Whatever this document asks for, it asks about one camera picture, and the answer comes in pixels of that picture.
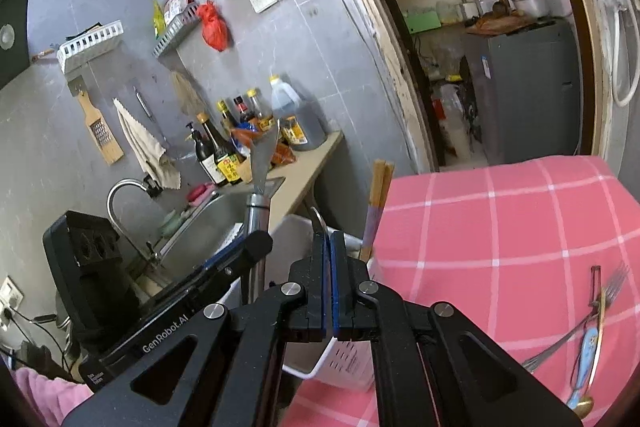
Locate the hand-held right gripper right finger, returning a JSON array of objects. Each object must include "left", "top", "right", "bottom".
[{"left": 330, "top": 231, "right": 584, "bottom": 427}]

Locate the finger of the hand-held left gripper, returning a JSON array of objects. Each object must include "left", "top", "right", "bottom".
[{"left": 200, "top": 230, "right": 274, "bottom": 282}]

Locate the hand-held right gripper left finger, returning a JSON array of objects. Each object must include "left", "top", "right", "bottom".
[{"left": 60, "top": 231, "right": 334, "bottom": 427}]

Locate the large steel spoon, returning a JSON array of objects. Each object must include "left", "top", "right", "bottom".
[{"left": 307, "top": 207, "right": 331, "bottom": 239}]

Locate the white perforated utensil holder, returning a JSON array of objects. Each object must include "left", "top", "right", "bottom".
[{"left": 227, "top": 213, "right": 379, "bottom": 393}]

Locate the steel handled peeler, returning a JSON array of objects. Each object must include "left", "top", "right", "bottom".
[{"left": 241, "top": 117, "right": 282, "bottom": 306}]

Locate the person's left forearm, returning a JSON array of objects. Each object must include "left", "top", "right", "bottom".
[{"left": 12, "top": 367, "right": 97, "bottom": 427}]

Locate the steel sink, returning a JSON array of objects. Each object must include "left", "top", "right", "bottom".
[{"left": 134, "top": 177, "right": 287, "bottom": 289}]

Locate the green soap dish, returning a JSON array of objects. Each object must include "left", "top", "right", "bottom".
[{"left": 159, "top": 209, "right": 194, "bottom": 236}]

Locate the pink sponge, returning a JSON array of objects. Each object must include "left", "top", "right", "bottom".
[{"left": 187, "top": 182, "right": 220, "bottom": 204}]

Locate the steel faucet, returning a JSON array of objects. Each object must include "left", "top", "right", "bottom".
[{"left": 107, "top": 178, "right": 167, "bottom": 264}]

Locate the white power strip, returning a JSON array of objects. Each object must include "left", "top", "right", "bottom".
[{"left": 0, "top": 275, "right": 25, "bottom": 324}]

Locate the yellow label sauce bottle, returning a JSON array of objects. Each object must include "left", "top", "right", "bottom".
[{"left": 196, "top": 112, "right": 244, "bottom": 187}]

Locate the dark pump bottle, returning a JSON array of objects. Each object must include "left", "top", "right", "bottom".
[{"left": 184, "top": 122, "right": 217, "bottom": 180}]

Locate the beige countertop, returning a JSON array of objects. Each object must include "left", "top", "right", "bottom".
[{"left": 220, "top": 130, "right": 345, "bottom": 229}]

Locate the beige hanging towel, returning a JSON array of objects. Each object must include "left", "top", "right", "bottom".
[{"left": 112, "top": 98, "right": 182, "bottom": 190}]

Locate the pink checked tablecloth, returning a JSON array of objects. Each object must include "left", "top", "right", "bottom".
[{"left": 280, "top": 155, "right": 640, "bottom": 427}]

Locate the wooden grater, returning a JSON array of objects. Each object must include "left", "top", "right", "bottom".
[{"left": 67, "top": 77, "right": 125, "bottom": 166}]

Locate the yellow cap sauce bottle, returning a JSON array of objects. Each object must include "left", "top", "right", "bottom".
[{"left": 216, "top": 100, "right": 240, "bottom": 132}]

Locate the red label dark bottle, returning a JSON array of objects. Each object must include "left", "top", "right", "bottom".
[{"left": 233, "top": 95, "right": 257, "bottom": 124}]

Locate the amber glass bottle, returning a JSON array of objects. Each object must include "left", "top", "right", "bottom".
[{"left": 247, "top": 87, "right": 274, "bottom": 124}]

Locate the large dark oil jug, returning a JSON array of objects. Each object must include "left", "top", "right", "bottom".
[{"left": 269, "top": 75, "right": 328, "bottom": 152}]

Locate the hanging steel utensil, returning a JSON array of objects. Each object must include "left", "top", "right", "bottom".
[{"left": 132, "top": 89, "right": 169, "bottom": 144}]

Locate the white plastic floor bag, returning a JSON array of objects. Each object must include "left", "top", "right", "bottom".
[{"left": 439, "top": 84, "right": 474, "bottom": 160}]

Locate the steel fork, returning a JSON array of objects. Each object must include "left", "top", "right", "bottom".
[
  {"left": 597, "top": 261, "right": 631, "bottom": 323},
  {"left": 521, "top": 311, "right": 599, "bottom": 370}
]

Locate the red plastic bag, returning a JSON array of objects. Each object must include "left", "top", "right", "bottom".
[{"left": 196, "top": 0, "right": 230, "bottom": 53}]

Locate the black range hood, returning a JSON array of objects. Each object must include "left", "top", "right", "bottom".
[{"left": 0, "top": 0, "right": 37, "bottom": 90}]

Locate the yellow green packet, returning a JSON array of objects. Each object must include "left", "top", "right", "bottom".
[{"left": 152, "top": 1, "right": 167, "bottom": 38}]

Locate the red seasoning packet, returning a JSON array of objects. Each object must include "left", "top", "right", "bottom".
[{"left": 164, "top": 0, "right": 194, "bottom": 20}]

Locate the green box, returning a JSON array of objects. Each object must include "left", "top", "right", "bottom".
[{"left": 403, "top": 11, "right": 444, "bottom": 36}]

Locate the gold spoon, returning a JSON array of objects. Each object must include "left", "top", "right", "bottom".
[{"left": 570, "top": 287, "right": 608, "bottom": 419}]

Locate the wooden cutting board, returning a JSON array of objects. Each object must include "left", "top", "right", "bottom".
[{"left": 464, "top": 14, "right": 544, "bottom": 36}]

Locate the metal pot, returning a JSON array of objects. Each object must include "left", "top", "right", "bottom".
[{"left": 512, "top": 0, "right": 549, "bottom": 19}]

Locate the black power cable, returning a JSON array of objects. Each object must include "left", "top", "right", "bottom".
[{"left": 0, "top": 306, "right": 82, "bottom": 379}]

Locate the white wall basket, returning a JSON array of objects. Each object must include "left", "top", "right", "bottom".
[{"left": 56, "top": 20, "right": 125, "bottom": 74}]

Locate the grey wall rack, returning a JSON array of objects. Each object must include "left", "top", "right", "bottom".
[{"left": 152, "top": 4, "right": 202, "bottom": 58}]

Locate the thin white cable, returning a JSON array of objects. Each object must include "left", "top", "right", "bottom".
[{"left": 325, "top": 0, "right": 417, "bottom": 168}]

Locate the worn door frame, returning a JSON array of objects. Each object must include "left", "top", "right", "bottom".
[{"left": 299, "top": 0, "right": 622, "bottom": 176}]

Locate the blue-handled spoon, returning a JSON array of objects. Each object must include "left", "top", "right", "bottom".
[{"left": 566, "top": 327, "right": 600, "bottom": 410}]

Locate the white hose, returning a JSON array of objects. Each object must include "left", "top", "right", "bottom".
[{"left": 610, "top": 4, "right": 640, "bottom": 108}]

